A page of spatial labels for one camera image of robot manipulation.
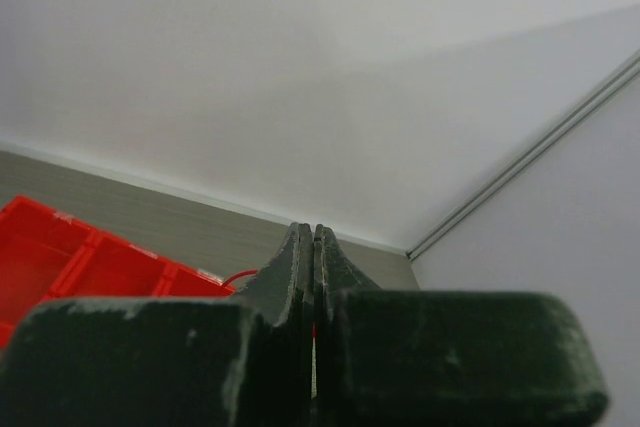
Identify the red bin middle compartment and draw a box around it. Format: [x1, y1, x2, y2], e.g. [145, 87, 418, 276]
[51, 233, 174, 298]

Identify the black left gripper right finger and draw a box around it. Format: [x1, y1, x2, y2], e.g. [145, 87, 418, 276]
[314, 226, 610, 426]

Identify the red cable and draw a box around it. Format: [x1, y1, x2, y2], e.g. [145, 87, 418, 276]
[221, 269, 318, 339]

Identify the red bin compartment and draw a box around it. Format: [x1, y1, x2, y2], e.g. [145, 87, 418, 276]
[1, 196, 98, 348]
[152, 262, 236, 298]
[51, 233, 174, 298]

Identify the red bin right compartment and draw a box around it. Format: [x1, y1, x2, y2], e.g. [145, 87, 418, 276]
[152, 262, 236, 298]

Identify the red bin left compartment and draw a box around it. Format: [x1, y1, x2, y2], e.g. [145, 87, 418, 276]
[1, 196, 98, 348]

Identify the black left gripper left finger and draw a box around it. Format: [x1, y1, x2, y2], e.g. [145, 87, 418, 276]
[1, 224, 313, 426]

